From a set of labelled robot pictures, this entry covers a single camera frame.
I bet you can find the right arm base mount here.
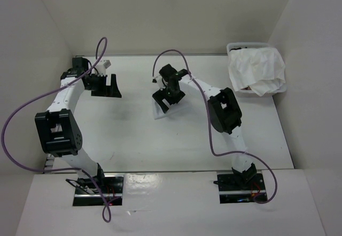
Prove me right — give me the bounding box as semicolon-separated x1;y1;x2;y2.
213;172;268;204

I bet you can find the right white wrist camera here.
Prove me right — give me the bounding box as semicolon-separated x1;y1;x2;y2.
152;75;166;89

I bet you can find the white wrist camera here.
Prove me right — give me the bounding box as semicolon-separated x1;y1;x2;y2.
94;60;111;75
152;75;166;89

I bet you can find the aluminium table edge rail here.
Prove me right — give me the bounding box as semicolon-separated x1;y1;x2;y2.
42;55;84;174

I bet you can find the purple cable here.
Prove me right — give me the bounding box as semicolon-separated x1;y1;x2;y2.
1;36;113;223
151;49;278;204

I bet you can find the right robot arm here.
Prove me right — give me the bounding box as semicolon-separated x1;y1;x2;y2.
152;64;257;189

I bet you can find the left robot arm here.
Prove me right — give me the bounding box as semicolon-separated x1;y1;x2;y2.
35;57;122;193

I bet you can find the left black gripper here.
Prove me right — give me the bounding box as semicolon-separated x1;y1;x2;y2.
85;73;121;98

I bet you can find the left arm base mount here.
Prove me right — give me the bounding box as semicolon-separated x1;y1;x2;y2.
65;173;124;207

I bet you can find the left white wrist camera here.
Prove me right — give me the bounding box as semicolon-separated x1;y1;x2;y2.
94;60;111;75

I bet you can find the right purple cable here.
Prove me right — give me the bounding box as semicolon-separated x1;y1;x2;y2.
151;49;278;204

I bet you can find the white pleated skirt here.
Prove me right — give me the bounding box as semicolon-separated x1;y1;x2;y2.
228;47;286;97

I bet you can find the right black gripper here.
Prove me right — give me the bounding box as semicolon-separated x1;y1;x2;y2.
153;83;186;113

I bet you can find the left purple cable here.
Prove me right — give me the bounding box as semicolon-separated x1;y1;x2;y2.
1;36;113;223

